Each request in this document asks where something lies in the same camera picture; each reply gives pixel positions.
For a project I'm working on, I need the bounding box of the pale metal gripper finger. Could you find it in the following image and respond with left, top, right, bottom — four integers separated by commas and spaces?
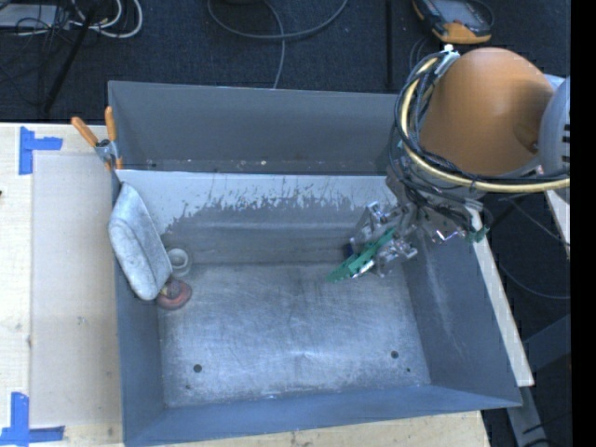
375, 237, 419, 278
348, 201, 393, 253

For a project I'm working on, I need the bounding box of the dark green block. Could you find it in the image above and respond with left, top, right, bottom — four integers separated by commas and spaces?
325, 228, 397, 284

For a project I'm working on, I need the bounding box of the grey metal bin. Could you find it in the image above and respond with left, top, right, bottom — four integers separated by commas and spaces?
106, 80, 524, 447

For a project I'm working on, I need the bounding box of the clear glass cup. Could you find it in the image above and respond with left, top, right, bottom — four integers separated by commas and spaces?
166, 246, 194, 278

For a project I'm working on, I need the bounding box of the pale wood flat board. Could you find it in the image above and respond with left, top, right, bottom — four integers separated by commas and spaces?
28, 150, 123, 430

